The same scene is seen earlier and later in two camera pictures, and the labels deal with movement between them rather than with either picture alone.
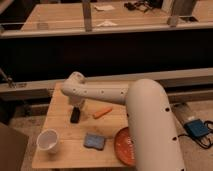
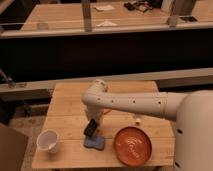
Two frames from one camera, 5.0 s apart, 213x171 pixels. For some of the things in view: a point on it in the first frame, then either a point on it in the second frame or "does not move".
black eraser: (75, 115) to (90, 129)
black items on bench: (139, 5) does not move
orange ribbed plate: (125, 146) does not move
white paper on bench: (107, 23) does not move
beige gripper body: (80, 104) to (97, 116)
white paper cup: (47, 140) does not move
